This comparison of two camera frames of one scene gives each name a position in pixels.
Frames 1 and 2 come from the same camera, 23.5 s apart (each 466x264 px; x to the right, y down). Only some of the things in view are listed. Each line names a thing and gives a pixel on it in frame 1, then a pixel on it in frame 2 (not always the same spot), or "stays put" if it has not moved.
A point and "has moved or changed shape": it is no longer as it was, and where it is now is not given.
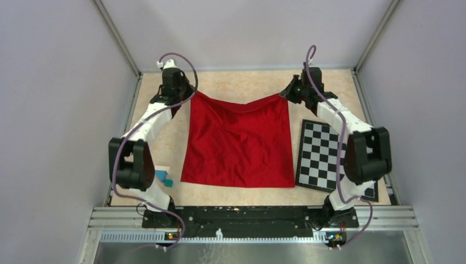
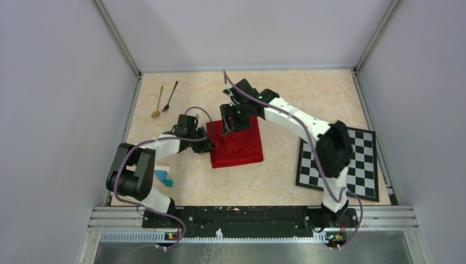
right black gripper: (287, 93) -> (227, 112)
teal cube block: (168, 182) stays put
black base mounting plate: (247, 223) stays put
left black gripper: (183, 79) -> (205, 146)
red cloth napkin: (234, 145) has moved or changed shape
